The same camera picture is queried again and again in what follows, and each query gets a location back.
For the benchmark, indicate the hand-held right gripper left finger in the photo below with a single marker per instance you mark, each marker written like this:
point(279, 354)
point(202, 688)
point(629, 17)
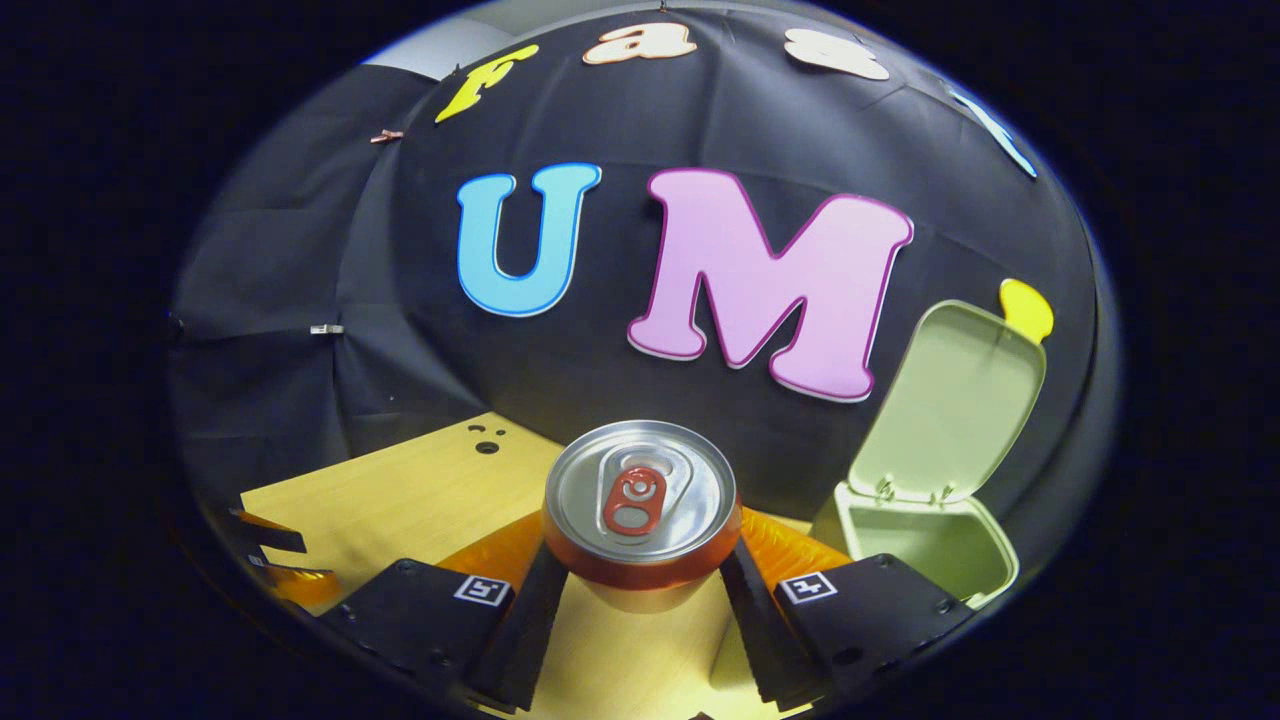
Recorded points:
point(520, 640)

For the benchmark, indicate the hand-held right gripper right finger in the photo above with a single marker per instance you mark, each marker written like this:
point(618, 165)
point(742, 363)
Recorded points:
point(765, 640)

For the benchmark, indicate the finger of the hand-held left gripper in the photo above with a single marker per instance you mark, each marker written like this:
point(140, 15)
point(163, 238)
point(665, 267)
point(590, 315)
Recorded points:
point(275, 535)
point(295, 582)

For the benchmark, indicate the orange pop can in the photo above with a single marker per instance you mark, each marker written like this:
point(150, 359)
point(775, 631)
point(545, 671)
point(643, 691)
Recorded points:
point(590, 500)

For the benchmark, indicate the pale green desktop garbage bin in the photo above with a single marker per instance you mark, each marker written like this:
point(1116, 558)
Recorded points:
point(950, 400)

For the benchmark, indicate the wooden desktop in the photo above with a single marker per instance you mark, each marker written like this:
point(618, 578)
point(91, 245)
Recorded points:
point(420, 490)

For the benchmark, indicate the black backdrop cloth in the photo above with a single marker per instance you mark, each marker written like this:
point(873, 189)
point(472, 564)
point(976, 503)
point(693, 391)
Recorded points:
point(300, 250)

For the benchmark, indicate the red cloth clip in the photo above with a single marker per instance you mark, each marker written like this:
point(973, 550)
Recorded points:
point(386, 135)

